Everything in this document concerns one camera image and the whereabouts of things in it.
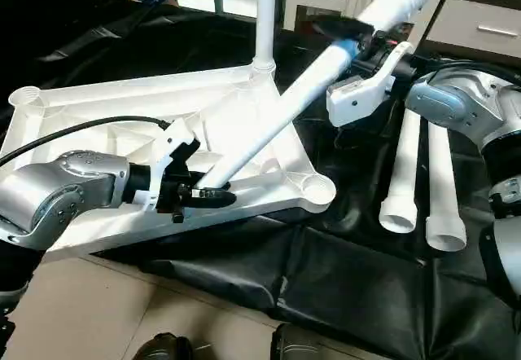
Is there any white plastic table leg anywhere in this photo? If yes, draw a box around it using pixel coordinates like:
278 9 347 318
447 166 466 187
378 109 422 235
251 0 280 73
194 0 432 191
424 124 468 253

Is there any white plastic table top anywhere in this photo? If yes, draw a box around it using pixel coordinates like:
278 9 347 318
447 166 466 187
0 61 338 261

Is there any white drawer unit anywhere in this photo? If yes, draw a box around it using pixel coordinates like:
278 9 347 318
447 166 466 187
425 0 521 59

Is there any black mat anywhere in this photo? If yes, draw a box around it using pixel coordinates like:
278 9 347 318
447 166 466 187
0 0 521 360

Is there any grey left robot foot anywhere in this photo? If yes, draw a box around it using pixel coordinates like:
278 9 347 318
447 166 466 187
132 332 196 360

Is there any grey robot foot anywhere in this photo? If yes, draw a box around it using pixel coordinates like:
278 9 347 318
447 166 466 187
132 332 196 360
270 323 343 360

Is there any grey right robot foot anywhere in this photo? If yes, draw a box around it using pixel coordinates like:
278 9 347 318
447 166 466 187
270 323 343 360

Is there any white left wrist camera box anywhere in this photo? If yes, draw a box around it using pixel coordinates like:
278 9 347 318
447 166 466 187
134 119 201 212

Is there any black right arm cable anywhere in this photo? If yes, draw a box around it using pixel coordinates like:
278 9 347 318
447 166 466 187
332 59 521 153

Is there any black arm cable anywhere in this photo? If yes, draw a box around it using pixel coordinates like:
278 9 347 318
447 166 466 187
0 116 173 169
332 59 521 153

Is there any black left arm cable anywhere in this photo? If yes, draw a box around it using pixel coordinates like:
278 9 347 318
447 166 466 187
0 116 173 169

